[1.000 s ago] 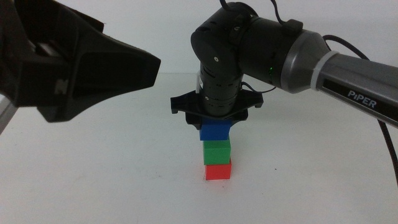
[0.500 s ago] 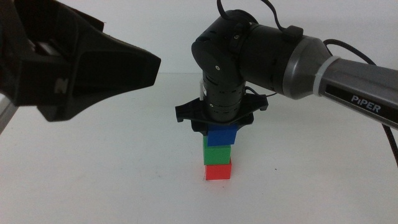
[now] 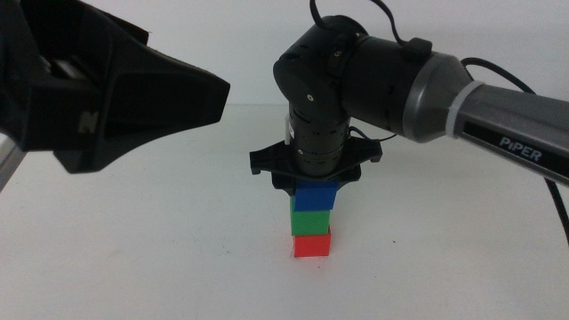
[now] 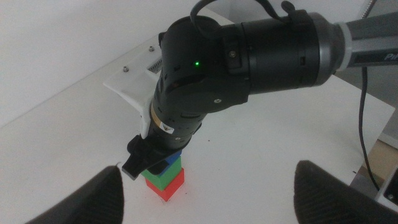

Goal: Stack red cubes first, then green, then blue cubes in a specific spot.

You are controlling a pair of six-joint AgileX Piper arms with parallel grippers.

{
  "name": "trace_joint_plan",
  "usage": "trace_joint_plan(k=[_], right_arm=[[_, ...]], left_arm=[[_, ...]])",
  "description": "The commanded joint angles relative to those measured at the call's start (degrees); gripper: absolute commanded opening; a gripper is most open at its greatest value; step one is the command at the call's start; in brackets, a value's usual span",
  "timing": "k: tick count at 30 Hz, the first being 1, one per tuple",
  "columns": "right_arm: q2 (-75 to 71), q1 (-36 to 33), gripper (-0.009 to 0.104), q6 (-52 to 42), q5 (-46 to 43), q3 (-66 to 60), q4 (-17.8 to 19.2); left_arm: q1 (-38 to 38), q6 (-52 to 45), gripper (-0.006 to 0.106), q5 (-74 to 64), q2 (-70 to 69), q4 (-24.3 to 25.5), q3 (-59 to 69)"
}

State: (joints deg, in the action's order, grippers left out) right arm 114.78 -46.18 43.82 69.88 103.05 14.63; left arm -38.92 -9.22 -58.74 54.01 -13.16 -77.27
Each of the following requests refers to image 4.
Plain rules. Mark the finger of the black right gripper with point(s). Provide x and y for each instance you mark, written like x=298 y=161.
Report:
x=159 y=168
x=136 y=158

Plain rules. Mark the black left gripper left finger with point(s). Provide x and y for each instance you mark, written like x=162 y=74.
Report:
x=96 y=202

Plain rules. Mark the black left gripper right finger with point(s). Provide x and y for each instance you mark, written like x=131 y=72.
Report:
x=323 y=202

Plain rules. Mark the green cube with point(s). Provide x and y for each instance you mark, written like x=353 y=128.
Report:
x=166 y=180

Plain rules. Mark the blue cube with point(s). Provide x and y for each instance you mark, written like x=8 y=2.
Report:
x=174 y=157

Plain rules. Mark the red cube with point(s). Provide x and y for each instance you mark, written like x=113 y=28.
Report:
x=172 y=190

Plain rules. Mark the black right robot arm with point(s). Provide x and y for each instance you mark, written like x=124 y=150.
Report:
x=273 y=53

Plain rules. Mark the white box device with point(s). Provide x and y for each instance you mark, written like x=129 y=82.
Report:
x=384 y=194

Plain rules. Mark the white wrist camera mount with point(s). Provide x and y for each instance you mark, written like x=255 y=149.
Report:
x=136 y=84

